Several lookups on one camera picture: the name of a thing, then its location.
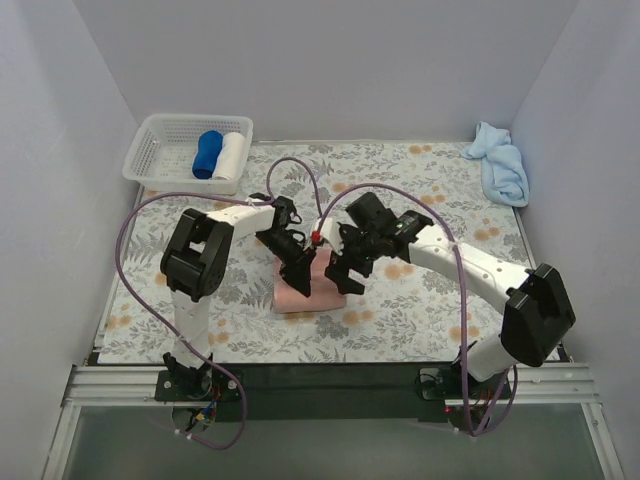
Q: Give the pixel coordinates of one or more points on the white plastic basket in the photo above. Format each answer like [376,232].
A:
[163,151]

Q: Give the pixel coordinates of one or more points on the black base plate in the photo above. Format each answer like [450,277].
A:
[324,391]

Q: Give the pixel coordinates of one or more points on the blue rolled towel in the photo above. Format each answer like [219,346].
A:
[209,146]

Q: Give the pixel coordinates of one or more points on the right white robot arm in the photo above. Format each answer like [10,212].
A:
[535,307]

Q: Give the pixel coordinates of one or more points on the white rolled towel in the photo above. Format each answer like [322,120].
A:
[230,157]

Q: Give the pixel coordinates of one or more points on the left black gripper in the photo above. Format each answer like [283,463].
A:
[298,256]

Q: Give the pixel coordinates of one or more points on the pink towel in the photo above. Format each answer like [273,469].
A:
[324,293]

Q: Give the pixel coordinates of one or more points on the aluminium rail frame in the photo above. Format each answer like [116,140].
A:
[112,428]

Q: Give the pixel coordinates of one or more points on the floral table mat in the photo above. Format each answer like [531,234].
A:
[406,313]

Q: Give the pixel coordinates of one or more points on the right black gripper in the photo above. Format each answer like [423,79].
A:
[350,257]

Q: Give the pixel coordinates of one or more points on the light blue towel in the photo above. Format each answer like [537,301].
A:
[503,178]

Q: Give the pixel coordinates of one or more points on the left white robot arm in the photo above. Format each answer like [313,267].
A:
[195,262]

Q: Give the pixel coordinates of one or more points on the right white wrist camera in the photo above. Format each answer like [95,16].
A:
[327,232]

